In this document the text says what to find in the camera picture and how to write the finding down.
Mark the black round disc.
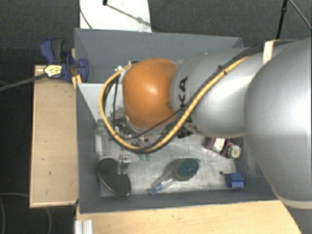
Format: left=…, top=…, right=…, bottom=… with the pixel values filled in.
left=97, top=157, right=132, bottom=196

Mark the clear plastic bottle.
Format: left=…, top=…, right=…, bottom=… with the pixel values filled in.
left=94, top=119, right=112, bottom=156

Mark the purple and white toy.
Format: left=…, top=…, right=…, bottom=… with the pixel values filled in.
left=204, top=136, right=231, bottom=156

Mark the small white and green cylinder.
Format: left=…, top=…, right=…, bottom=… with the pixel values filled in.
left=226, top=144, right=242, bottom=159

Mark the green brush with clear handle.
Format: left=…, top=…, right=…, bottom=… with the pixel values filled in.
left=147, top=157, right=201, bottom=195

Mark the pale wood flat board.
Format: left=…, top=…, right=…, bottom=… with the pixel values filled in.
left=29, top=64, right=80, bottom=208

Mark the blue block with black stem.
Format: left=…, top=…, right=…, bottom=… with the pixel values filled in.
left=219, top=171, right=245, bottom=189

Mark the grey metal bin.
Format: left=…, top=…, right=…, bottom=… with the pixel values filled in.
left=74, top=27, right=279, bottom=214

